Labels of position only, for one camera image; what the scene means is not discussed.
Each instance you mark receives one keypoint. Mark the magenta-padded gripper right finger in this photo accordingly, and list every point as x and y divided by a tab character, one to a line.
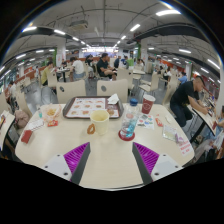
148	158

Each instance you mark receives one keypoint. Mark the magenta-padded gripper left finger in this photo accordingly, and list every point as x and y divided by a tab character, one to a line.
75	158

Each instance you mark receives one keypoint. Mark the clear bottle with blue cap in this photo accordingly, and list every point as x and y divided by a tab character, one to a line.
129	121

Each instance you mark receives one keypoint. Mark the flat round red coaster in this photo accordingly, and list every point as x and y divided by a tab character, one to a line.
126	138

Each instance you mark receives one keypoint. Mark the clear wrapped leaflet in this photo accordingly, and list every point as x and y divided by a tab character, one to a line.
170	132

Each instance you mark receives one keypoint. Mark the colourful sticker sheet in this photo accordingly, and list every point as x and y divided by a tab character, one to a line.
146	121

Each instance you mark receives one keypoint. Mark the small red sauce packet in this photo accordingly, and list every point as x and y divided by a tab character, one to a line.
159	122

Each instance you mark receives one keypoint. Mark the white table sign, red print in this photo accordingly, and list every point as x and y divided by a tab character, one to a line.
185	146

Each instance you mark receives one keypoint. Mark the small white wipe packet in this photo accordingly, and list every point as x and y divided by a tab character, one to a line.
168	119

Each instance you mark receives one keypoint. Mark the clear bag with fried food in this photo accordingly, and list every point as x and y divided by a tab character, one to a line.
50	112

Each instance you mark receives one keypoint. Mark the white printed card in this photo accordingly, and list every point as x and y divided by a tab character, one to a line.
35	125

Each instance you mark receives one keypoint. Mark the brown tray with paper liner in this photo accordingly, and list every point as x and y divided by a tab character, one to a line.
85	107

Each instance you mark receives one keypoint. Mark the red wallet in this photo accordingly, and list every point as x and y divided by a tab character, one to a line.
26	136

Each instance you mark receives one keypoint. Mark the red paper cup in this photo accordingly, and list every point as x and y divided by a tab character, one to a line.
148	105

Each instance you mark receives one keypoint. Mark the small teal liquid bottle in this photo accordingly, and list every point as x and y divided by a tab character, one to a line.
40	114

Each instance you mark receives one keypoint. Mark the pink backpack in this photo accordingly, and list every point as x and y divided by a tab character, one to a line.
21	119

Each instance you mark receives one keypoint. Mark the beige chair with round hole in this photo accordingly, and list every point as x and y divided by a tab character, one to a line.
70	90
113	89

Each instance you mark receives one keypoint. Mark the white paper napkin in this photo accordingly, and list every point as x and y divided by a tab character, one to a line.
113	99

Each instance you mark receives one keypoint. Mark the person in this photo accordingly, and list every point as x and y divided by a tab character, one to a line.
46	71
102	66
78	66
185	96

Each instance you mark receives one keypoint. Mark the far beige chairs group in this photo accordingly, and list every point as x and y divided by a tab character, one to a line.
154	81

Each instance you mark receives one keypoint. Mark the ceiling strip lights group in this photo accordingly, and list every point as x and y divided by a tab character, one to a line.
135	27

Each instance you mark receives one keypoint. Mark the ceiling air conditioner unit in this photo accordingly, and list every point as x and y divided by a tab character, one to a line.
78	25

